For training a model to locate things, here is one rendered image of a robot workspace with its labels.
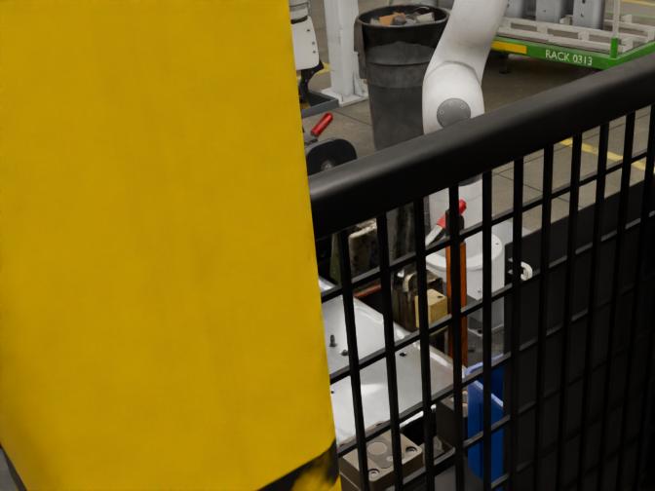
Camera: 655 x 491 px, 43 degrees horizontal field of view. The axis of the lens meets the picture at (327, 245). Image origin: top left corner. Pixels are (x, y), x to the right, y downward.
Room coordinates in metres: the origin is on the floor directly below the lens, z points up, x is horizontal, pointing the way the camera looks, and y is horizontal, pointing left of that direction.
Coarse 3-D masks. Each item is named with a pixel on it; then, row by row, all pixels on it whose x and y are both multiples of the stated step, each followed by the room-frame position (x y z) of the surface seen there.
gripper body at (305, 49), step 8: (296, 24) 1.68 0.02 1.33; (304, 24) 1.68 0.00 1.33; (312, 24) 1.69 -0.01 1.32; (296, 32) 1.68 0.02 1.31; (304, 32) 1.68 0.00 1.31; (312, 32) 1.69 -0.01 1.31; (296, 40) 1.68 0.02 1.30; (304, 40) 1.68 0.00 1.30; (312, 40) 1.68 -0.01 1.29; (296, 48) 1.68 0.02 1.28; (304, 48) 1.68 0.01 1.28; (312, 48) 1.68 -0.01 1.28; (296, 56) 1.68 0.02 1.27; (304, 56) 1.68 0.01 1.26; (312, 56) 1.68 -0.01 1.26; (296, 64) 1.68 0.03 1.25; (304, 64) 1.68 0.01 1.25; (312, 64) 1.68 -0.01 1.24
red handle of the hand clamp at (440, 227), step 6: (462, 204) 1.17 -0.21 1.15; (462, 210) 1.16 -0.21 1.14; (444, 216) 1.16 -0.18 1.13; (438, 222) 1.16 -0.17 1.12; (444, 222) 1.15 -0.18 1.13; (438, 228) 1.15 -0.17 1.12; (444, 228) 1.15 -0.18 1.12; (432, 234) 1.15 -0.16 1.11; (438, 234) 1.14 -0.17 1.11; (426, 240) 1.14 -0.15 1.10; (432, 240) 1.14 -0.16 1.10; (438, 240) 1.14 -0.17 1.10; (402, 270) 1.11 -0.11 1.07; (402, 276) 1.10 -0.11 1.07
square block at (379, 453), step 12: (336, 444) 0.75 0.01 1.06; (372, 444) 0.74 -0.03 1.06; (384, 444) 0.74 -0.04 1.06; (408, 444) 0.74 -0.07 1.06; (348, 456) 0.73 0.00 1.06; (372, 456) 0.72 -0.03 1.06; (384, 456) 0.72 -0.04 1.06; (408, 456) 0.72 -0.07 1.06; (420, 456) 0.72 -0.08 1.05; (348, 468) 0.72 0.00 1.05; (372, 468) 0.70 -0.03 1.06; (384, 468) 0.70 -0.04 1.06; (408, 468) 0.71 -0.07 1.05; (420, 468) 0.72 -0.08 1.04; (348, 480) 0.72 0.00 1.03; (372, 480) 0.69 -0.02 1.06; (384, 480) 0.69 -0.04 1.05; (420, 480) 0.72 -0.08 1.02
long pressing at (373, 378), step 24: (336, 312) 1.12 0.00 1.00; (360, 312) 1.12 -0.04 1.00; (336, 336) 1.06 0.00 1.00; (360, 336) 1.05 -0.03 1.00; (336, 360) 0.99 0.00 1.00; (384, 360) 0.98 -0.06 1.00; (408, 360) 0.98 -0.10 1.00; (432, 360) 0.97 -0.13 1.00; (336, 384) 0.94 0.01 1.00; (384, 384) 0.93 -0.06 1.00; (408, 384) 0.92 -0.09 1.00; (432, 384) 0.92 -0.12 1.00; (336, 408) 0.89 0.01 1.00; (384, 408) 0.88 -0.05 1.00; (432, 408) 0.87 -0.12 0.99; (336, 432) 0.84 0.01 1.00
